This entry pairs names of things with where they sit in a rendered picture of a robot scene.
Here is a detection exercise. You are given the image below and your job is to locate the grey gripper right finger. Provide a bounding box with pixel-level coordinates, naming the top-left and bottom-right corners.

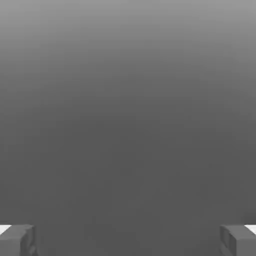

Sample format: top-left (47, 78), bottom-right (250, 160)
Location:
top-left (218, 224), bottom-right (256, 256)

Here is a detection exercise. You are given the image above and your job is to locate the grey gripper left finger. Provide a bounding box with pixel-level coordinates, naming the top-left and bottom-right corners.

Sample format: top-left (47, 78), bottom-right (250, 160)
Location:
top-left (0, 224), bottom-right (38, 256)

